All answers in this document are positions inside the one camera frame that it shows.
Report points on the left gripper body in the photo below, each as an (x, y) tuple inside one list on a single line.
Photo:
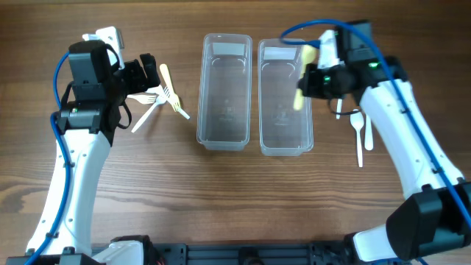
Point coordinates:
[(139, 73)]

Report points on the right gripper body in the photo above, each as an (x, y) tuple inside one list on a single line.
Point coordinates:
[(310, 82)]

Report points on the yellow plastic fork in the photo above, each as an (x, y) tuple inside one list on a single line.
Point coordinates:
[(169, 86)]

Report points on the white fork long diagonal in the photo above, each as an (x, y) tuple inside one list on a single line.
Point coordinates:
[(147, 115)]

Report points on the yellow plastic spoon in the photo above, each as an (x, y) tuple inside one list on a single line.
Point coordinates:
[(308, 55)]

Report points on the white spoon short thick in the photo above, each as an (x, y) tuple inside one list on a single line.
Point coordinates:
[(368, 141)]

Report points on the white spoon top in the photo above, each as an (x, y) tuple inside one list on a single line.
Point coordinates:
[(338, 108)]

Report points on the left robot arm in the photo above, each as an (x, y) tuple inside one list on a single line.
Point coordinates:
[(84, 128)]

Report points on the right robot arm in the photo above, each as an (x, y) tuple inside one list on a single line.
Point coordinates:
[(435, 215)]

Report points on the right clear plastic container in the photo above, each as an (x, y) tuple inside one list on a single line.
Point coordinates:
[(283, 130)]

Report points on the clear plastic container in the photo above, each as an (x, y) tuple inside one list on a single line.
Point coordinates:
[(283, 130), (225, 92)]

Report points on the left clear plastic container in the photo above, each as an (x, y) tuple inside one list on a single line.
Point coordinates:
[(225, 92)]

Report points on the cream white plastic fork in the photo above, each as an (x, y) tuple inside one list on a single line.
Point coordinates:
[(143, 99)]

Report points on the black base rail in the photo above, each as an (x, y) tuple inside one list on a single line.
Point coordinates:
[(315, 253)]

